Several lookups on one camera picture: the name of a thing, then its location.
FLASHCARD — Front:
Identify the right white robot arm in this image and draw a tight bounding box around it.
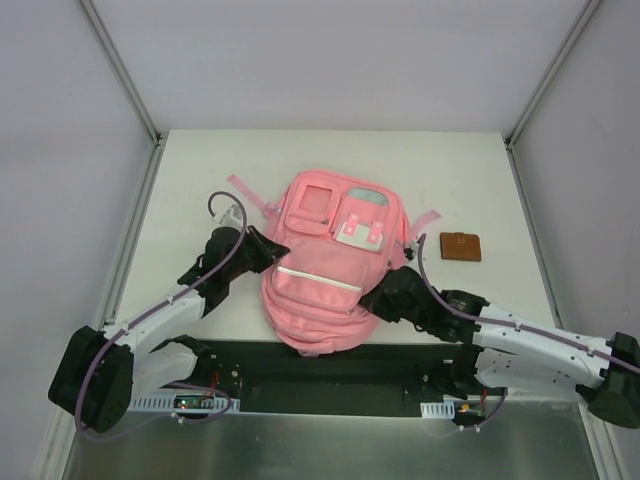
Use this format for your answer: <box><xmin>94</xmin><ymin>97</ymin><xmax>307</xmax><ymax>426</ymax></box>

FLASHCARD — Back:
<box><xmin>359</xmin><ymin>267</ymin><xmax>639</xmax><ymax>429</ymax></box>

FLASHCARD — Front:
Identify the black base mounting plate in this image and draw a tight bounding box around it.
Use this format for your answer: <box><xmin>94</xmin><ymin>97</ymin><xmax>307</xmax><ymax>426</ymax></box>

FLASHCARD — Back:
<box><xmin>176</xmin><ymin>335</ymin><xmax>486</xmax><ymax>417</ymax></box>

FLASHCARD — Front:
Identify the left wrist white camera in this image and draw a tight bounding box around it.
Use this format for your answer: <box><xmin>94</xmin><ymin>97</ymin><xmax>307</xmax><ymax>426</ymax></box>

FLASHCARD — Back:
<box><xmin>214</xmin><ymin>205</ymin><xmax>244</xmax><ymax>230</ymax></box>

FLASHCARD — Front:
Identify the right white cable duct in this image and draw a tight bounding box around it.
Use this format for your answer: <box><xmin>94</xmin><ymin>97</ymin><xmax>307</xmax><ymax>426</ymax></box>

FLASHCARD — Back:
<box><xmin>420</xmin><ymin>400</ymin><xmax>456</xmax><ymax>420</ymax></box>

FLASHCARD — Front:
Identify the brown leather wallet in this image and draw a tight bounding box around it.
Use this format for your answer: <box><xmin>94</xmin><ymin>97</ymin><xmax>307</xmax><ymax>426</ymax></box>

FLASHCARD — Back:
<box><xmin>439</xmin><ymin>232</ymin><xmax>482</xmax><ymax>262</ymax></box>

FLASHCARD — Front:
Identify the left white cable duct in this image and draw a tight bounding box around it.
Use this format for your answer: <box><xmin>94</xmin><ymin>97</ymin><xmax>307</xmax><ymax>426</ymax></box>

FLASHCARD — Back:
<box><xmin>127</xmin><ymin>392</ymin><xmax>240</xmax><ymax>414</ymax></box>

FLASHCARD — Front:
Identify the white cable duct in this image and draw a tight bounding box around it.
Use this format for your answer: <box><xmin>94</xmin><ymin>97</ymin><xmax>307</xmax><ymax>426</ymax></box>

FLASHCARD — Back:
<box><xmin>127</xmin><ymin>392</ymin><xmax>240</xmax><ymax>414</ymax></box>
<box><xmin>420</xmin><ymin>400</ymin><xmax>456</xmax><ymax>420</ymax></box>

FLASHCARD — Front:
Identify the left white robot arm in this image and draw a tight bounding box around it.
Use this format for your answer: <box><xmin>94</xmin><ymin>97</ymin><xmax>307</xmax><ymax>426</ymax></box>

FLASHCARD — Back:
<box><xmin>48</xmin><ymin>226</ymin><xmax>290</xmax><ymax>433</ymax></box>

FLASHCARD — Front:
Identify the pink student backpack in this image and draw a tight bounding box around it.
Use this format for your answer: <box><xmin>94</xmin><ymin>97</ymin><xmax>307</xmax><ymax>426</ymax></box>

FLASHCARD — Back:
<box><xmin>228</xmin><ymin>170</ymin><xmax>440</xmax><ymax>357</ymax></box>

